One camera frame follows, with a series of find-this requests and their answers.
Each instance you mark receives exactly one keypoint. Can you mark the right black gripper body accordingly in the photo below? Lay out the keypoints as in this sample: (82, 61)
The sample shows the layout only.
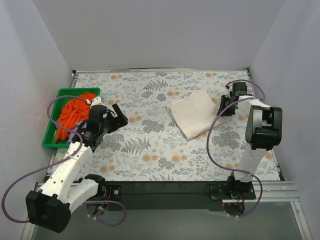
(225, 104)

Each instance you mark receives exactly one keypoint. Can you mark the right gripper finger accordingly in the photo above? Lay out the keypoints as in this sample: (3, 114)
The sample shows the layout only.
(223, 104)
(230, 111)

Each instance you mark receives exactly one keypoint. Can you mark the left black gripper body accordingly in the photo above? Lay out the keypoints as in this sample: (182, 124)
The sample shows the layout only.
(111, 120)

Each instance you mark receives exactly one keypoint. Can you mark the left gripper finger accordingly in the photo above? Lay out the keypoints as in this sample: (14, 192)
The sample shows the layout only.
(116, 124)
(120, 117)

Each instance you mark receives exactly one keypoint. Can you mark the cream white t shirt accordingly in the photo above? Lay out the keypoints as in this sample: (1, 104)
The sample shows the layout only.
(194, 114)

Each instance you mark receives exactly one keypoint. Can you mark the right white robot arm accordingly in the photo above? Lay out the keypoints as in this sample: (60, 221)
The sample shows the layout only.
(263, 132)

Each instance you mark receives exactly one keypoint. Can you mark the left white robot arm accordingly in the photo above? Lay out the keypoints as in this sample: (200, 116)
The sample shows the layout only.
(52, 205)

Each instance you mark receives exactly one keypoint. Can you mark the orange t shirt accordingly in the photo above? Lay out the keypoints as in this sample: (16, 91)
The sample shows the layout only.
(74, 111)

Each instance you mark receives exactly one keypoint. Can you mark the purple t shirt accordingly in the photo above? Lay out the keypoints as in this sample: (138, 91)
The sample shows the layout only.
(75, 130)

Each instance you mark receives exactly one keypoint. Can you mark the floral patterned table mat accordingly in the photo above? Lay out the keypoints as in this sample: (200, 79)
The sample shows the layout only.
(151, 147)

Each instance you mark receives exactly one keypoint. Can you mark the green plastic tray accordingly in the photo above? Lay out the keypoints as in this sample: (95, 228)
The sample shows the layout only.
(50, 133)

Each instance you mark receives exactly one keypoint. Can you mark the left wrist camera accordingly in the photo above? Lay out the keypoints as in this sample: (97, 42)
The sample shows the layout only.
(97, 101)

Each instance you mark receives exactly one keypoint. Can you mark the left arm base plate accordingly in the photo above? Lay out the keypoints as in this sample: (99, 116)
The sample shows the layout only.
(112, 192)

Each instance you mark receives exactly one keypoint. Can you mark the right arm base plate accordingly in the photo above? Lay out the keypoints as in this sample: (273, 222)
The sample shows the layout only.
(220, 191)

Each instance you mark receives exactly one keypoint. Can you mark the aluminium frame rail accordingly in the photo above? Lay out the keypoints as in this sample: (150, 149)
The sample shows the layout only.
(168, 210)

